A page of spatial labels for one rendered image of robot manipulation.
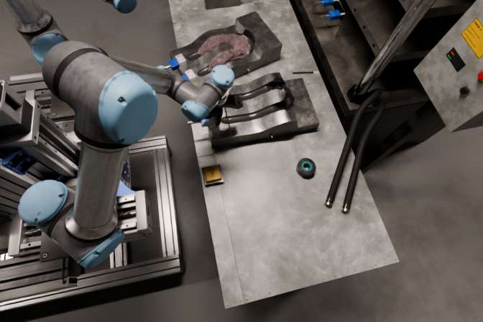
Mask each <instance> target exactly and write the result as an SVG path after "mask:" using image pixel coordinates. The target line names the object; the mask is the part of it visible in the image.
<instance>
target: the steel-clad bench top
mask: <svg viewBox="0 0 483 322"><path fill-rule="evenodd" d="M169 4H170V11H171V16H172V23H173V27H174V32H175V39H176V43H177V47H178V49H179V48H181V47H184V46H186V45H189V44H190V43H192V42H193V41H195V40H196V39H197V38H198V37H200V36H201V35H202V34H203V33H204V32H207V31H209V30H212V29H221V28H225V27H230V26H232V25H234V24H235V21H236V18H238V17H241V16H244V15H245V14H249V13H251V12H255V11H256V13H258V15H259V16H260V17H261V18H262V20H263V21H264V22H265V24H266V25H267V26H268V27H269V28H270V29H271V30H272V32H273V33H274V34H275V36H276V37H277V38H278V40H279V41H280V42H281V43H282V49H281V53H280V58H279V60H276V61H274V62H272V63H269V64H267V65H265V66H262V67H261V68H258V69H256V70H253V71H251V72H249V73H247V74H244V75H242V76H239V77H238V78H235V79H234V84H233V86H237V85H241V84H245V83H248V82H251V81H253V80H255V79H257V78H260V77H262V76H264V75H267V74H269V73H279V72H280V74H281V76H282V79H283V80H284V81H286V80H291V79H296V78H303V81H304V84H305V87H306V88H307V91H308V94H309V96H310V99H311V101H312V104H313V107H314V109H315V111H316V114H317V117H318V120H319V122H320V124H319V125H318V128H317V129H314V130H310V131H306V132H299V133H295V134H288V135H284V136H279V137H273V139H271V138H268V139H261V140H257V141H253V142H245V143H241V144H235V145H230V146H226V147H219V148H215V149H212V148H211V141H210V138H209V134H208V127H207V126H205V127H201V123H197V124H191V126H192V130H193V137H194V142H195V149H196V153H197V157H198V164H199V169H200V173H201V180H202V185H203V192H204V196H205V201H206V208H207V212H208V220H209V224H210V228H211V236H212V239H213V247H214V251H215V255H216V263H217V267H218V274H219V279H220V283H221V290H222V295H223V299H224V306H225V309H227V308H231V307H234V306H238V305H242V304H245V303H250V302H253V301H256V300H261V299H264V298H268V297H272V296H274V295H279V294H282V293H287V292H290V291H293V290H298V289H301V288H306V287H308V286H311V285H317V284H319V283H322V282H327V281H330V280H335V279H338V278H341V277H346V276H349V275H353V274H356V273H360V272H364V271H367V270H372V269H375V268H378V267H383V266H386V265H391V264H394V263H396V262H399V259H398V258H397V255H396V253H395V250H394V248H393V245H392V242H391V241H390V238H389V236H388V234H387V231H386V228H385V226H384V224H383V222H382V219H381V217H380V214H379V212H378V210H377V207H376V205H375V203H374V200H373V198H372V195H371V193H370V191H369V189H368V186H367V183H366V181H365V179H364V176H363V175H362V172H361V169H359V174H358V178H357V181H356V186H355V189H354V194H353V198H352V201H351V206H350V209H349V212H348V213H347V212H344V211H342V210H341V209H342V206H343V203H344V198H345V195H346V190H347V187H348V184H349V178H350V175H351V170H352V167H353V164H354V159H355V156H354V153H353V150H352V148H351V149H350V151H349V155H348V157H347V160H346V164H345V167H344V171H343V173H342V176H341V179H340V182H339V186H338V188H337V191H336V195H335V198H334V200H333V204H332V206H327V205H326V204H325V202H326V198H327V195H328V192H329V189H330V187H331V183H332V180H333V178H334V174H335V172H336V168H337V165H338V163H339V159H340V156H341V153H342V150H343V148H344V143H345V141H346V134H345V131H344V129H343V127H342V125H341V122H340V120H339V117H338V115H337V113H336V110H335V108H334V105H333V103H332V101H331V98H330V96H329V94H328V91H327V89H326V86H325V84H324V82H323V79H322V77H321V74H320V72H319V70H318V67H317V65H316V62H315V60H314V58H313V56H312V53H311V50H310V48H309V46H308V43H307V42H306V39H305V37H304V34H303V31H302V29H301V28H300V25H299V23H298V20H297V17H296V15H295V12H294V11H293V8H292V6H291V3H290V1H289V0H241V3H240V6H233V7H226V8H220V9H208V10H206V6H205V3H204V0H169ZM186 25H187V26H186ZM314 71H318V72H319V73H302V74H293V72H314ZM303 158H309V159H312V161H314V163H315V164H316V171H315V172H314V173H313V174H312V175H311V176H310V177H309V178H303V177H301V176H300V175H299V174H298V173H297V171H296V165H297V164H298V162H299V161H300V160H301V159H303ZM213 165H220V166H221V172H222V176H223V179H224V183H220V185H219V184H216V185H210V186H205V183H204V179H203V172H202V167H209V166H213ZM227 222H228V223H227ZM229 232H230V233H229ZM234 256H235V257H234ZM237 270H238V271H237ZM238 273H239V274H238Z"/></svg>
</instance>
